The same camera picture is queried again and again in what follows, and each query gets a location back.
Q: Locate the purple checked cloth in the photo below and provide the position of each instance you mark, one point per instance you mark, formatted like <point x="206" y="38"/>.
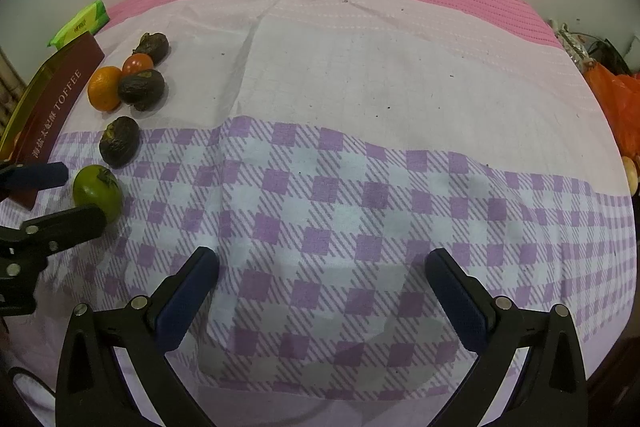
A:
<point x="375" y="107"/>

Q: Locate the crinkled clear plastic bag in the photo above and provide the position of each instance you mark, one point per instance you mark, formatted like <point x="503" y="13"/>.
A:
<point x="570" y="42"/>

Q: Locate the orange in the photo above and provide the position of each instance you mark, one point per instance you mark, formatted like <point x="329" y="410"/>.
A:
<point x="102" y="89"/>

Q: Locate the orange plastic bag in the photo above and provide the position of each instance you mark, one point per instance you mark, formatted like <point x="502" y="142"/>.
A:
<point x="617" y="107"/>

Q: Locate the dark red tin box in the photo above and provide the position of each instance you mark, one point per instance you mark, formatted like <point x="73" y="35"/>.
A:
<point x="55" y="107"/>

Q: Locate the dark brown wrinkled fruit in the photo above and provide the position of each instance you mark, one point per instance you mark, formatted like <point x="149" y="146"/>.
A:
<point x="142" y="89"/>
<point x="155" y="47"/>
<point x="119" y="142"/>

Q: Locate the red tomato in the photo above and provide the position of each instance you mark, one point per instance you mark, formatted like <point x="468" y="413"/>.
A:
<point x="136" y="64"/>

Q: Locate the green persimmon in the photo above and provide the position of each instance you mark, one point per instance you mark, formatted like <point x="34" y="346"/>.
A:
<point x="97" y="194"/>

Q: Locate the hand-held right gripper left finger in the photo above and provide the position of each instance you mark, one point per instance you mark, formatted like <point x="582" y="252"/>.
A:
<point x="187" y="302"/>

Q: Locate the yellow round fruit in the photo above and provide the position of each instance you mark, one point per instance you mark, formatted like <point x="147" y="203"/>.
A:
<point x="630" y="174"/>

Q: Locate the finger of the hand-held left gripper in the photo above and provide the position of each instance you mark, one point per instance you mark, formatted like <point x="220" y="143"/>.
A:
<point x="80" y="219"/>
<point x="42" y="175"/>

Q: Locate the green tissue pack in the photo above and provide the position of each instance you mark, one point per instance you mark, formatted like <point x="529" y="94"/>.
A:
<point x="80" y="23"/>

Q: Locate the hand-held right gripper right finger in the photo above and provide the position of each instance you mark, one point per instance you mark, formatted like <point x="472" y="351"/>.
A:
<point x="457" y="302"/>

